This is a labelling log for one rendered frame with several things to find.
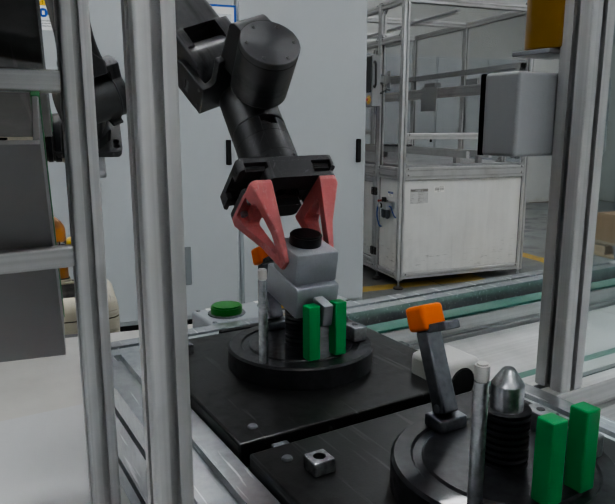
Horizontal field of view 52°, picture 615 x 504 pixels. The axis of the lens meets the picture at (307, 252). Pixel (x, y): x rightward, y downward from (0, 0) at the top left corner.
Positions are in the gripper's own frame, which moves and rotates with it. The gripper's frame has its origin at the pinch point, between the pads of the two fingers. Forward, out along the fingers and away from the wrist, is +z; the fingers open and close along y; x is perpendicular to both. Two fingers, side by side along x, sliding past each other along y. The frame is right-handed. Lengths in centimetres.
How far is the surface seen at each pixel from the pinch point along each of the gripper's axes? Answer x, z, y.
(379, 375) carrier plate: 2.9, 11.8, 4.6
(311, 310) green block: -0.4, 5.6, -1.6
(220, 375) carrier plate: 8.1, 7.0, -8.3
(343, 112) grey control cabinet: 196, -193, 175
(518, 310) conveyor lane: 18.2, 3.7, 40.7
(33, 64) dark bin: -13.1, -10.1, -22.2
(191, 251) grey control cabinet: 255, -144, 82
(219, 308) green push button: 23.1, -6.1, -0.7
